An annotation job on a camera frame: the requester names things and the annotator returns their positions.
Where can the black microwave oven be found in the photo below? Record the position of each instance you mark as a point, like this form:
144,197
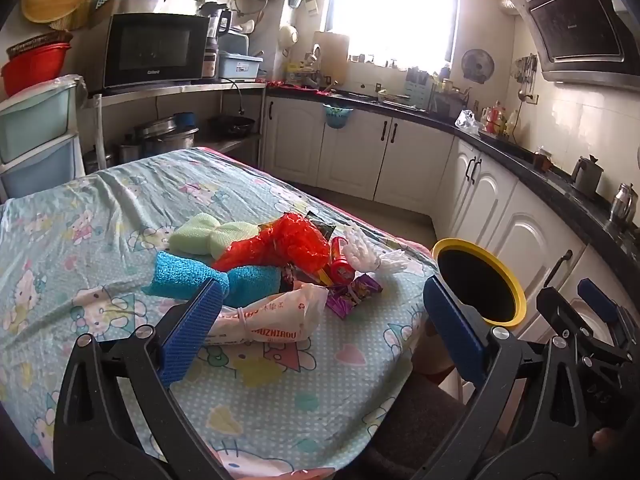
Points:
150,50

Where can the white round plastic scoop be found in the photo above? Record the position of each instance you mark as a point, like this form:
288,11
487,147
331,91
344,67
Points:
289,37

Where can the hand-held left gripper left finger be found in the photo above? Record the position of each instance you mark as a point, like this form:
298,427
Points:
192,330

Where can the blender with dark jar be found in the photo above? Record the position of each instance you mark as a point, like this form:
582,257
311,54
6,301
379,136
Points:
216,25

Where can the blue sponge cloth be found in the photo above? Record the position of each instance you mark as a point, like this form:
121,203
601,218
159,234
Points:
175,275

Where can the small steel pot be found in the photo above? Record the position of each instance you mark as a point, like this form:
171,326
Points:
130,150

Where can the purple snack wrapper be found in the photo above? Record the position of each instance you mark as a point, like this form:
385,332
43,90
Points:
360,287

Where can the steel faucet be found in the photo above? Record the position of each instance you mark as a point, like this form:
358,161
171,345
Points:
315,55

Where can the blue tin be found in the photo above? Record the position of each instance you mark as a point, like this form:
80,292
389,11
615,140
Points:
184,120

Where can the pale blue drawer cabinet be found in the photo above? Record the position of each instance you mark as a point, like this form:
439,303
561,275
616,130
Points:
35,130

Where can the person's right hand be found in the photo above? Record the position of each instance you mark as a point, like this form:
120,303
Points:
605,442

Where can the red condiment bottle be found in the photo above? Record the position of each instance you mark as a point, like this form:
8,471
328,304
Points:
496,117

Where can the large steel pot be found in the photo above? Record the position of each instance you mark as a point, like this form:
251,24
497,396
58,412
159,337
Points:
167,140

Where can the black spice rack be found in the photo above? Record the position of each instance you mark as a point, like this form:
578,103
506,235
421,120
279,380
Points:
450,100

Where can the yellow rimmed trash bin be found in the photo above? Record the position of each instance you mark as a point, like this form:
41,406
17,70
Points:
475,275

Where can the red cloth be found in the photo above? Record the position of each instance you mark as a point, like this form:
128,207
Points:
295,86

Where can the grey steel pitcher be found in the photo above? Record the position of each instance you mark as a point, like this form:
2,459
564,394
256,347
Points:
586,177

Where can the brown woven basket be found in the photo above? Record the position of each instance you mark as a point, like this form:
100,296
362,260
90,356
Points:
37,42

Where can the wooden cutting board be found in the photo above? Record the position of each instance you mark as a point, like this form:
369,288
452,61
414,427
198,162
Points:
332,57

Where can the cartoon cat printed bedsheet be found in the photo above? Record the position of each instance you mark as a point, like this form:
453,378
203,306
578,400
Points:
100,200

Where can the black range hood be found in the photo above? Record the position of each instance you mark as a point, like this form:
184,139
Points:
575,25

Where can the red mesh bag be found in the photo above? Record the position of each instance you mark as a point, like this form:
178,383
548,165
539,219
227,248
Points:
290,240

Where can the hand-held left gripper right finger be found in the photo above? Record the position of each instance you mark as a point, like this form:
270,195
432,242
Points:
452,330

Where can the clear plastic bag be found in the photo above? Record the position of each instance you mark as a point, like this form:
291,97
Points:
467,121

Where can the red plastic basin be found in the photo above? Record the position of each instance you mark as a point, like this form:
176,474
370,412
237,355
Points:
35,70

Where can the small glass jar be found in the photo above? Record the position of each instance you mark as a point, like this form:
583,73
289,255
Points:
542,160

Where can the wall socket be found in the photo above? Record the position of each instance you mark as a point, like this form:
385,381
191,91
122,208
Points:
532,98

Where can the hanging kitchen utensils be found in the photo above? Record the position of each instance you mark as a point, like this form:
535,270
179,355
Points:
525,72

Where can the shiny steel teapot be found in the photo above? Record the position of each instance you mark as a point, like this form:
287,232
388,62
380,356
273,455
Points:
622,207

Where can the yellow oil bottle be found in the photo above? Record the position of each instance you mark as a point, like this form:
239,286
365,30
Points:
512,125

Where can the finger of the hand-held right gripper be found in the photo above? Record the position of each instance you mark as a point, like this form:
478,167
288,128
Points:
597,302
565,312

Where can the green knife organiser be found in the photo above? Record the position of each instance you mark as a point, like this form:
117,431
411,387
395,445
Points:
417,87

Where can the bright window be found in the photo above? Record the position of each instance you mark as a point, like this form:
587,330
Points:
395,10

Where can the blue plastic dish box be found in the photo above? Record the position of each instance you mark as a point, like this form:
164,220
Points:
240,65

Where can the black wok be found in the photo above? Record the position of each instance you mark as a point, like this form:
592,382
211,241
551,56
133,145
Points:
230,125

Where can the blue hanging basket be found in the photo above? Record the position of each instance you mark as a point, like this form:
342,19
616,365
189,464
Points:
337,117

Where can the light green sponge cloth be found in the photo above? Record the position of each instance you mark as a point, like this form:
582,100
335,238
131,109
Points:
200,232

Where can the white printed plastic bag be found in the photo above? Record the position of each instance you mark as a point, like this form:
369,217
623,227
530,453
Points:
285,315

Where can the black kitchen countertop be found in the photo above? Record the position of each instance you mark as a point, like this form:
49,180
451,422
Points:
525,162

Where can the small round wall fan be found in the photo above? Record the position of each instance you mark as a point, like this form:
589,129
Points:
477,66

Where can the steel shelf rack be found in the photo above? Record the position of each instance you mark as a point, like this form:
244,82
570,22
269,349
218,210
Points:
200,87

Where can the silver exhaust duct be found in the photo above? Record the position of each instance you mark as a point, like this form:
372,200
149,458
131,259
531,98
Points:
506,7

